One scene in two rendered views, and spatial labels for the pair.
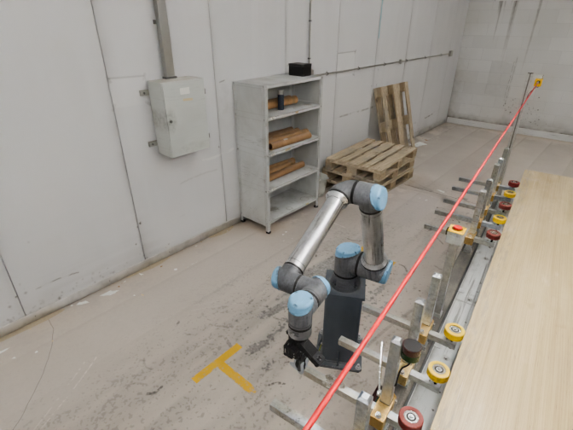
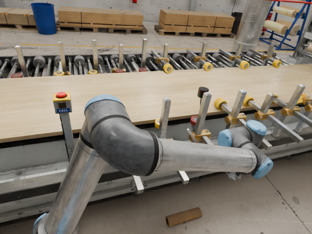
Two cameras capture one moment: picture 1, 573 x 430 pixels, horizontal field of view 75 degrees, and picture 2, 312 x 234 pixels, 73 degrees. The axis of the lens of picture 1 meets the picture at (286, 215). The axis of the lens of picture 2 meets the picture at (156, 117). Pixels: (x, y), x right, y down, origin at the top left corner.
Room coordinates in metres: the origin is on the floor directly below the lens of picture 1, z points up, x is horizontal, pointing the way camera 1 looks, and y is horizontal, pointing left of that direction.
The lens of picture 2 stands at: (1.94, -0.02, 1.71)
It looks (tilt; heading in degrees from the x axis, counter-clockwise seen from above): 35 degrees down; 212
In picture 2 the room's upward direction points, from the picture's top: 7 degrees clockwise
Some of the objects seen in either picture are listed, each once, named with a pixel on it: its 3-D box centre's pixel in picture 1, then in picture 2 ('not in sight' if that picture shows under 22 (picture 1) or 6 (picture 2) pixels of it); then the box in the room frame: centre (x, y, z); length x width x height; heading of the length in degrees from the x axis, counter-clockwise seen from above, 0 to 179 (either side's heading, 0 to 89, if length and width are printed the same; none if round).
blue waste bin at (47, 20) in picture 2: not in sight; (45, 18); (-1.32, -5.92, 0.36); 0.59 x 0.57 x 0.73; 49
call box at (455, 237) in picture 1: (455, 235); (62, 103); (1.51, -0.79, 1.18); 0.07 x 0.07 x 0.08; 55
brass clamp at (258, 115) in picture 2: not in sight; (264, 114); (0.46, -0.06, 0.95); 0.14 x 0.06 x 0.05; 145
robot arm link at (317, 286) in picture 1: (312, 291); (234, 140); (1.15, -0.10, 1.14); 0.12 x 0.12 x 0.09; 58
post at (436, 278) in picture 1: (427, 316); not in sight; (1.30, -0.64, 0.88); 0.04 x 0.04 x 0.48; 55
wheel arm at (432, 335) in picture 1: (407, 325); (130, 159); (1.31, -0.56, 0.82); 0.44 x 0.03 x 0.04; 55
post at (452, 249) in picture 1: (444, 280); (70, 145); (1.51, -0.79, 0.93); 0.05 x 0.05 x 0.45; 55
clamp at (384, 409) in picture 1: (384, 409); (199, 135); (0.87, -0.35, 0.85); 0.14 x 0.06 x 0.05; 145
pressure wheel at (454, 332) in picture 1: (452, 338); not in sight; (1.19, -0.72, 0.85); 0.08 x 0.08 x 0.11
